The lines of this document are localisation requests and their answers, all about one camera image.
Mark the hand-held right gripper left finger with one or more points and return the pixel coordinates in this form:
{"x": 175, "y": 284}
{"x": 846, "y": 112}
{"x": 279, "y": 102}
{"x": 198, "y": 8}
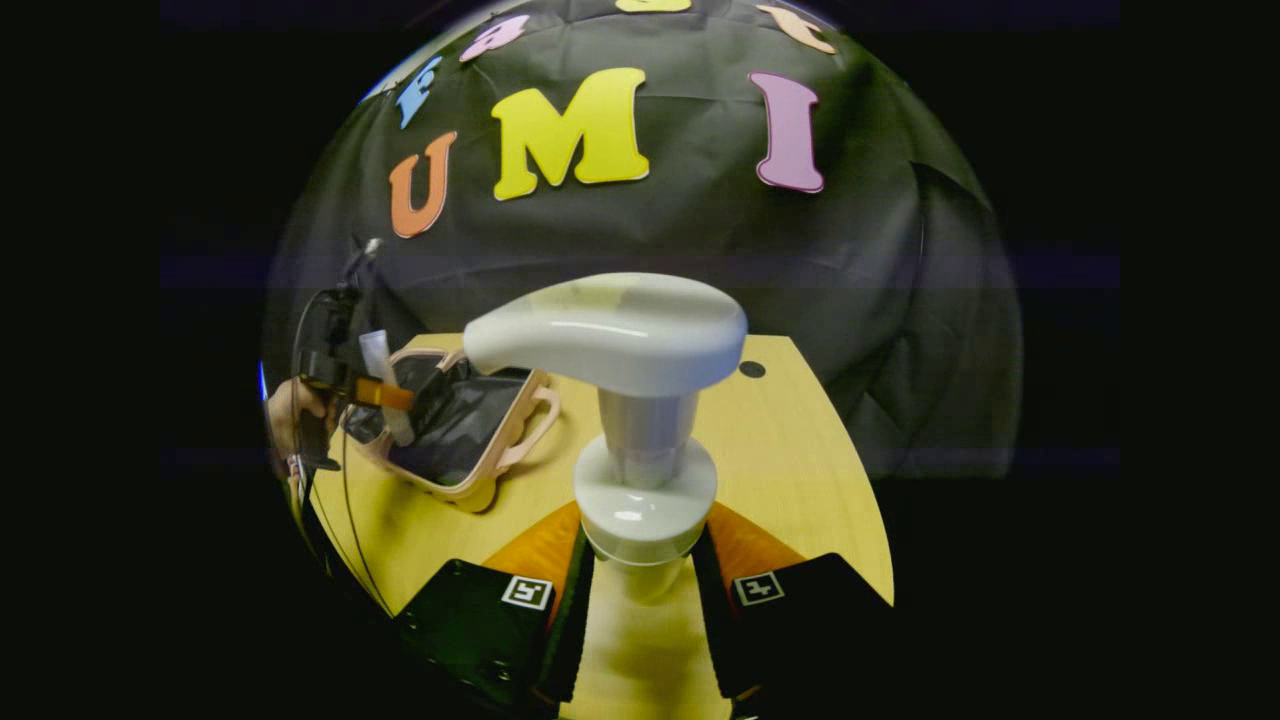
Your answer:
{"x": 568, "y": 630}

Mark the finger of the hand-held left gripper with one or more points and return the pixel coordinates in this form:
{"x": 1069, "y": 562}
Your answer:
{"x": 385, "y": 394}

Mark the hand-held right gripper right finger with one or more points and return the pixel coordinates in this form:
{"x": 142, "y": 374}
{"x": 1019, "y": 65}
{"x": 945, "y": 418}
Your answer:
{"x": 722, "y": 630}

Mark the white skin care tube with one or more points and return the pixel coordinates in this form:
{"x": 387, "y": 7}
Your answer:
{"x": 375, "y": 355}

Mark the pink suitcase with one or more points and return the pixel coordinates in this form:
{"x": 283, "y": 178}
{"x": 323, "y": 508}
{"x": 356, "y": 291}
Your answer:
{"x": 470, "y": 420}

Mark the white pump bottle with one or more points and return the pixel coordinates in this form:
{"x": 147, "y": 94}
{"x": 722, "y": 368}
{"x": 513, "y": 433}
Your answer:
{"x": 620, "y": 340}

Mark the black table grommet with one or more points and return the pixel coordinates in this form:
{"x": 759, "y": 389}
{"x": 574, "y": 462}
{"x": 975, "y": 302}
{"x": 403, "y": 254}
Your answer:
{"x": 752, "y": 369}

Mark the black backdrop cloth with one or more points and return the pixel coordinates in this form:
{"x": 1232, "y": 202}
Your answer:
{"x": 800, "y": 280}

